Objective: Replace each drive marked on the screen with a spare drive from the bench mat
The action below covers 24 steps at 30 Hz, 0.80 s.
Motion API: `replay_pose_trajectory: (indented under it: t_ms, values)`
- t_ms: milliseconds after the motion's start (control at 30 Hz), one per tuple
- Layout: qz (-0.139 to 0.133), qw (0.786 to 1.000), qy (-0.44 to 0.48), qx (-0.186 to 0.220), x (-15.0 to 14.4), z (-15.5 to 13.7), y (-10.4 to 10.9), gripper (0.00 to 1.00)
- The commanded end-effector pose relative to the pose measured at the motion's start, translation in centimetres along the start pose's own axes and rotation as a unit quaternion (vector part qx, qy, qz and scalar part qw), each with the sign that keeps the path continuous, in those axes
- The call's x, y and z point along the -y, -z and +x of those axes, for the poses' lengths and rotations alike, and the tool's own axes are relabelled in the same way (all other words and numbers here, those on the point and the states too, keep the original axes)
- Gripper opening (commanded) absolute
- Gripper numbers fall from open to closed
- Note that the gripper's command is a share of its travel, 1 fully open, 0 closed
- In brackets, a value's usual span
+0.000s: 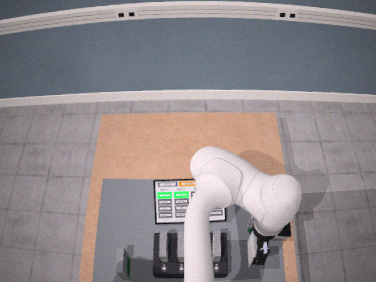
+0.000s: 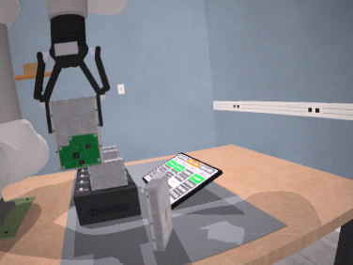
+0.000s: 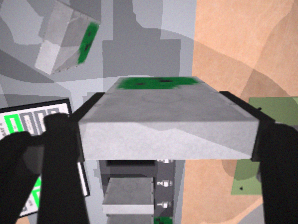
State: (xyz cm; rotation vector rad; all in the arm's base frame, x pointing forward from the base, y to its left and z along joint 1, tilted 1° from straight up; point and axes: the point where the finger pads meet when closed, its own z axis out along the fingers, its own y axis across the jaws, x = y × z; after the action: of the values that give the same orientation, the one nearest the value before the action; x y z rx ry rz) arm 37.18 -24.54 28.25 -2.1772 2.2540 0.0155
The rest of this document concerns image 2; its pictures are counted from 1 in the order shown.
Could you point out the black drive dock housing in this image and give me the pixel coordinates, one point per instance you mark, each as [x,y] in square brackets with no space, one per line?
[105,204]

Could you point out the grey flat mat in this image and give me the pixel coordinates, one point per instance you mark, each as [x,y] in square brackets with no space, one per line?
[211,221]

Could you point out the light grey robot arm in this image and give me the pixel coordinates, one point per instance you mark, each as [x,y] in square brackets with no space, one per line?
[23,152]

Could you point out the black-framed status screen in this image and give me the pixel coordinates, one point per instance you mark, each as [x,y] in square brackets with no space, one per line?
[186,177]

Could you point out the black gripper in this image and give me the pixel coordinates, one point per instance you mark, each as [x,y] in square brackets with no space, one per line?
[62,26]

